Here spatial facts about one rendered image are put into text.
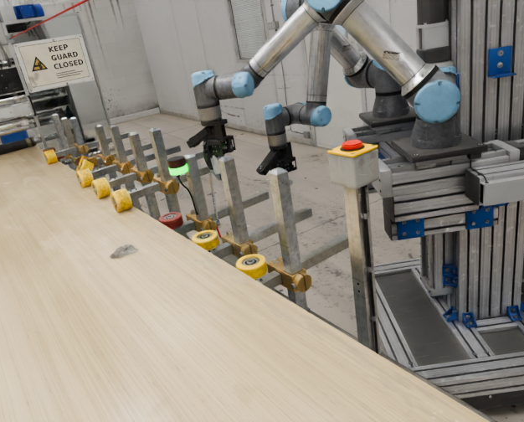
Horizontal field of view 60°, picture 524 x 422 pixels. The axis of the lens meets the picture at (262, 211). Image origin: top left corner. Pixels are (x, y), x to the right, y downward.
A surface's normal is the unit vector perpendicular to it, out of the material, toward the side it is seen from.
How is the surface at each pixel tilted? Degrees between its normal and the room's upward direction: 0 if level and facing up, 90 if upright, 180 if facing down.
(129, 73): 90
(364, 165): 90
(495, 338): 0
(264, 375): 0
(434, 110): 96
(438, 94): 96
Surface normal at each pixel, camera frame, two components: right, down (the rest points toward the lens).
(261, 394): -0.16, -0.91
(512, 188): 0.03, 0.38
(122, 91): 0.51, 0.25
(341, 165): -0.80, 0.34
